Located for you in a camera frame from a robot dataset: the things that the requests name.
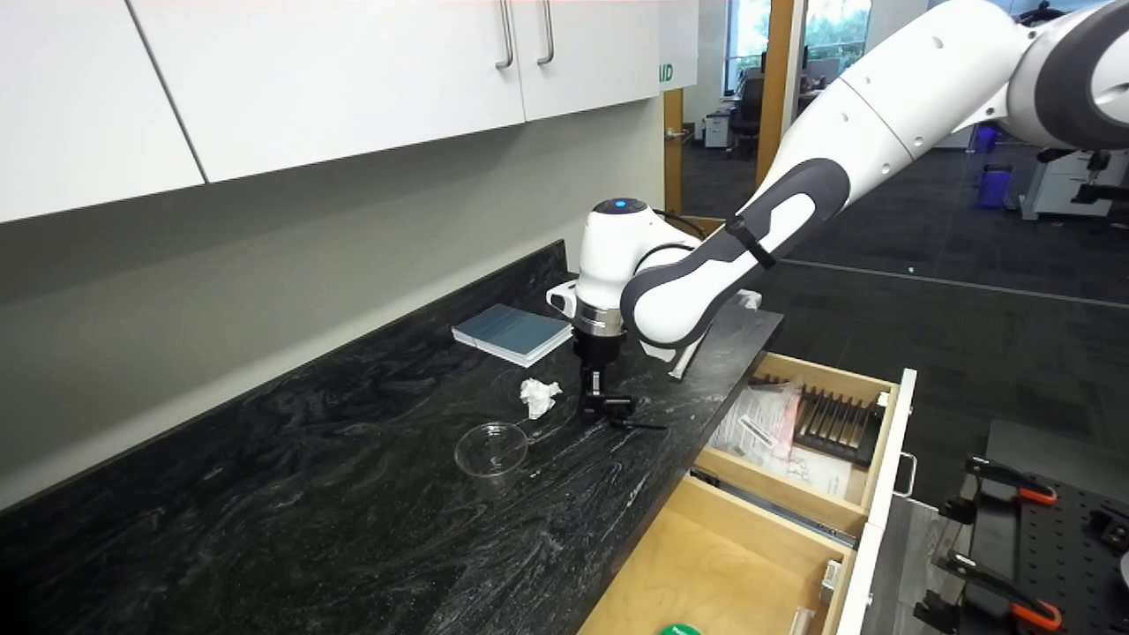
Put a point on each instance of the silver cabinet handle right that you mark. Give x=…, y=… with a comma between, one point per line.
x=548, y=51

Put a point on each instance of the wooden door frame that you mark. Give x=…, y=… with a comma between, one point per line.
x=775, y=110

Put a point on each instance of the clear plastic bag papers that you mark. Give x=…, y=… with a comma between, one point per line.
x=759, y=428

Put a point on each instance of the black slotted rack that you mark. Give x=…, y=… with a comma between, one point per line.
x=837, y=426

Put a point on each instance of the black perforated board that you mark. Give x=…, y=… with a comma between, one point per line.
x=1071, y=556

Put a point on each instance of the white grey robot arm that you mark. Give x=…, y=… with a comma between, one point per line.
x=956, y=64

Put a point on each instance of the orange black clamp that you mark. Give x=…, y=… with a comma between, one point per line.
x=994, y=480
x=1011, y=603

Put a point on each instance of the lower orange black clamp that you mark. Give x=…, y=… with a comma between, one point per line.
x=1011, y=603

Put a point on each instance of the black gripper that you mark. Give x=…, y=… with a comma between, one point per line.
x=593, y=355

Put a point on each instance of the crumpled white paper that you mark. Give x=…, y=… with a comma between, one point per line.
x=538, y=397

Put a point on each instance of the white upper cabinet right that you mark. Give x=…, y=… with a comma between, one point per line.
x=609, y=54

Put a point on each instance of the open wooden drawer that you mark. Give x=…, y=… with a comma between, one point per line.
x=743, y=553

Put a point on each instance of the grey white machine background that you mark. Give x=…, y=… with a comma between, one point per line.
x=1074, y=185

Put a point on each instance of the silver cabinet handle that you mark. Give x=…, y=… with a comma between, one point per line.
x=548, y=51
x=505, y=36

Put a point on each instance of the white cabinet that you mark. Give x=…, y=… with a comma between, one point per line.
x=609, y=54
x=291, y=84
x=81, y=110

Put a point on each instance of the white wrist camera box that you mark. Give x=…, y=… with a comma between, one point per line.
x=686, y=359

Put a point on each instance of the blue sponge block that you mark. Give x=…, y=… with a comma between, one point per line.
x=509, y=334

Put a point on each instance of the silver cabinet handle left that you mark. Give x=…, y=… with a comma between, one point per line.
x=505, y=36

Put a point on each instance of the upper orange black clamp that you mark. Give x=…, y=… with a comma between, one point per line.
x=994, y=480

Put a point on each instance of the white upper cabinet left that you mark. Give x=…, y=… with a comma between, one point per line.
x=81, y=110

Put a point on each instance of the clear glass dish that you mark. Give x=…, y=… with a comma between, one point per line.
x=491, y=448

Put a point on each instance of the green round lid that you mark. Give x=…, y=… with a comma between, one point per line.
x=679, y=631

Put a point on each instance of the white upper cabinet middle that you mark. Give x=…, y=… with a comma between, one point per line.
x=291, y=84

